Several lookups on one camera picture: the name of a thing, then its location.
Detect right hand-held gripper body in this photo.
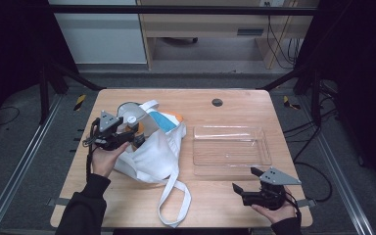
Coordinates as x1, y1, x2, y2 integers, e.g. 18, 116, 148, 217
241, 166, 303, 212

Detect person's right hand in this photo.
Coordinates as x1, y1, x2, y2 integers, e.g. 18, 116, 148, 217
250, 186, 298, 225

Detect light wooden desk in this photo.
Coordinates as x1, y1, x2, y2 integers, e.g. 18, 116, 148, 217
136, 0, 321, 71

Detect hand-held gripper cable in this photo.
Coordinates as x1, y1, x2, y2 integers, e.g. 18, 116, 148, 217
81, 123, 100, 182
283, 190, 304, 227

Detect yellow black tape marker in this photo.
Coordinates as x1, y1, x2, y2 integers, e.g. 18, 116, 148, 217
282, 95, 302, 111
73, 94, 88, 112

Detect right hand-held gripper cable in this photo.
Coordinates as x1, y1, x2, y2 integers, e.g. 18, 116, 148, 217
283, 190, 304, 227

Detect white tote bag with colour patches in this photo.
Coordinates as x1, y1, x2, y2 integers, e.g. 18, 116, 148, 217
113, 99, 193, 229

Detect person's left hand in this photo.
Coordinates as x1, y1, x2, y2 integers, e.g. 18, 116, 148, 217
90, 125, 131, 179

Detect white cabinet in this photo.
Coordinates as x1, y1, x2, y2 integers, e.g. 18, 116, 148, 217
48, 0, 148, 65

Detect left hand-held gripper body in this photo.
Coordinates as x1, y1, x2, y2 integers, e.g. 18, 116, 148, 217
91, 110, 133, 152

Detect black metal stand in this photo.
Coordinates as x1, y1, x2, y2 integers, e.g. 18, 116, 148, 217
258, 63, 324, 128
38, 58, 106, 125

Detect black curtain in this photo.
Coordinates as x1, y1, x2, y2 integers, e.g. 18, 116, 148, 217
0, 0, 79, 138
306, 0, 376, 197

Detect black cables at desk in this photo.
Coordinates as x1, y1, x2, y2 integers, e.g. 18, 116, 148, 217
265, 1, 305, 71

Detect black frame crossbar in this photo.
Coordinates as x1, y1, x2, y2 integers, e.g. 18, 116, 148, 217
48, 4, 318, 17

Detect black floor cables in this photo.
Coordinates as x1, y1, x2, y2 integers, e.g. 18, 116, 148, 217
283, 79, 339, 204

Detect chair base with casters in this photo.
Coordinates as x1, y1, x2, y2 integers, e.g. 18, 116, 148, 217
161, 36, 200, 45

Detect left hand-held gripper cable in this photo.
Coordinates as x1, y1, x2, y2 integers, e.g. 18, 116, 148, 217
81, 123, 100, 182

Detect clear plastic tray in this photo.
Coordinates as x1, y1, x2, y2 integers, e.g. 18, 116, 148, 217
192, 124, 273, 177

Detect thin black floor cable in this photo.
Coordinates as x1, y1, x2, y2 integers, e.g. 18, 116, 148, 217
0, 105, 22, 128

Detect aluminium floor rail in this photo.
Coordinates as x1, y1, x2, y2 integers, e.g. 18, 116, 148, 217
0, 93, 64, 235
297, 96, 375, 235

